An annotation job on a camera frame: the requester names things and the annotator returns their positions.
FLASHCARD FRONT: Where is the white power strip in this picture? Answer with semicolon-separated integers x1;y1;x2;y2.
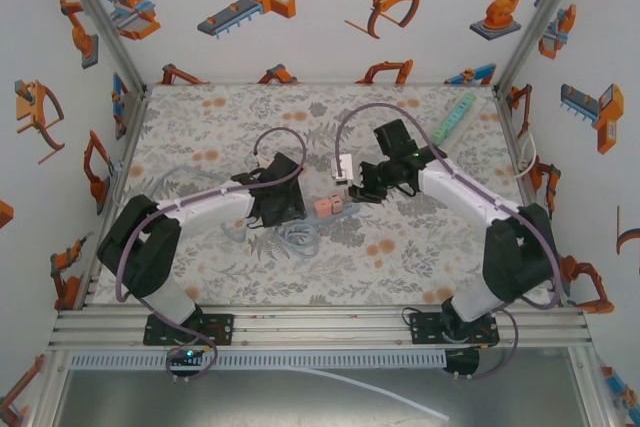
432;94;490;147

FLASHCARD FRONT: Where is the floral table mat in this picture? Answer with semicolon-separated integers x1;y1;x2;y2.
94;82;559;307

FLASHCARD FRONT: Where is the white plastic tube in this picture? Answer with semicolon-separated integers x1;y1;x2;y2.
292;365;451;422

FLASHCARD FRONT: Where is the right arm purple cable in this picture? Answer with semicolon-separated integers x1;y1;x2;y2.
333;102;561;381

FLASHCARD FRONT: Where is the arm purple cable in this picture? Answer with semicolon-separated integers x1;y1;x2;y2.
114;126;309;383
333;102;561;381

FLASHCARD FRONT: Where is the aluminium side rail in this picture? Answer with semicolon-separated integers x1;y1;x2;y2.
492;86;566;308
79;86;151;311

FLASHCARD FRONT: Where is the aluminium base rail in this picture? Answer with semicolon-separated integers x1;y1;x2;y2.
49;309;589;348

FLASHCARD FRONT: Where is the white slotted cable duct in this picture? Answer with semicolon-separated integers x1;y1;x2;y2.
67;350;447;371

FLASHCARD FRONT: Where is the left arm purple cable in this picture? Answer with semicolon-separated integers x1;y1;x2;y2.
114;126;309;383

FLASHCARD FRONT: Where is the aluminium corner post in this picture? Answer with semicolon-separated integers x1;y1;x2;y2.
49;0;150;93
492;0;596;93

